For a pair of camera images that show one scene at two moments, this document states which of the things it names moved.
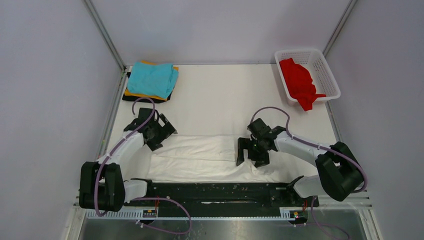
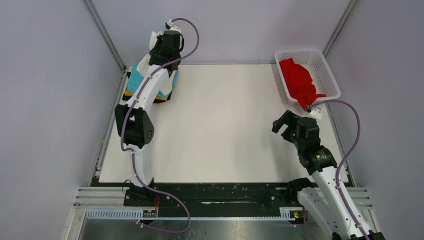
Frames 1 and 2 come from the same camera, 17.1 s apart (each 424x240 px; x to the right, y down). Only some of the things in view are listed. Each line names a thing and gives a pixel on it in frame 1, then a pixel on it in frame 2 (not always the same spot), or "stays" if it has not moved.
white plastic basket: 313,60 stays
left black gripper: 155,143 -> 154,50
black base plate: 231,199 stays
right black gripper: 244,143 -> 288,118
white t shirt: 206,158 -> 167,86
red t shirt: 298,81 stays
